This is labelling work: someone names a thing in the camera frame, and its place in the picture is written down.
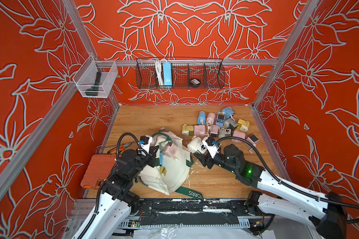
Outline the white canvas tote bag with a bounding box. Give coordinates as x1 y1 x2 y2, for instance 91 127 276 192
138 128 204 201

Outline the pale pink sharpener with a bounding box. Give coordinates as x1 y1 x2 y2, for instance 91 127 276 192
231 130 246 143

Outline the pink black-top pencil sharpener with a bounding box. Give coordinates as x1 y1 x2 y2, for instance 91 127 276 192
246 133 259 146

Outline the red plastic tool case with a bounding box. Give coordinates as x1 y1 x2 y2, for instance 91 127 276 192
80 154 116 189

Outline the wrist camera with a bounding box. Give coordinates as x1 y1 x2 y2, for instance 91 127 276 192
139 135 153 153
202 136 220 158

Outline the light blue small sharpener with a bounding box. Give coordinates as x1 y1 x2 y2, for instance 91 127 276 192
215 114 225 128

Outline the dark green tool in bin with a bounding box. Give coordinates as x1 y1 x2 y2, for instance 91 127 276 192
85 71 101 97

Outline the black wire wall basket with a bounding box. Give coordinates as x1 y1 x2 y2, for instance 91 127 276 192
136 57 226 90

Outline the light blue box in basket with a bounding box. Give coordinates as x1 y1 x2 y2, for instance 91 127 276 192
162 61 173 87

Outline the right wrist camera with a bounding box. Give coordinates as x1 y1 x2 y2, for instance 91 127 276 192
202 136 220 158

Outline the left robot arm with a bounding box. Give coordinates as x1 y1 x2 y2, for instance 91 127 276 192
73 132 157 239

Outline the clear plastic wall bin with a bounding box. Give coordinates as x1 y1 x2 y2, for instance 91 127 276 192
73 56 118 99

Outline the yellow white pencil sharpener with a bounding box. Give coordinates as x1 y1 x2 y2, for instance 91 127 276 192
237 119 250 132

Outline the white round pencil sharpener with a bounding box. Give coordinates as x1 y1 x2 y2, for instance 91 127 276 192
224 118 238 130

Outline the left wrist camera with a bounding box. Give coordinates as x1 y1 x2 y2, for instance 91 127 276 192
139 135 153 153

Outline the blue pencil sharpener pink cap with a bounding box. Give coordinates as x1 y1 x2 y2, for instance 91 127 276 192
197 111 206 125

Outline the small black item in basket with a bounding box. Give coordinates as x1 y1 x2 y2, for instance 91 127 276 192
189 78 201 87

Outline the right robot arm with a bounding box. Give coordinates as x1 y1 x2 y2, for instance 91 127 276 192
187 136 359 239

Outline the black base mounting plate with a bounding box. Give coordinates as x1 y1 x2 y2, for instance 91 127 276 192
113 198 273 217

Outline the pink square pencil sharpener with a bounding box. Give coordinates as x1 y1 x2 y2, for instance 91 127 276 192
193 124 208 136

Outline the white cable in basket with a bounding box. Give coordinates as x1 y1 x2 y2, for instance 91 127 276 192
155 59 164 87

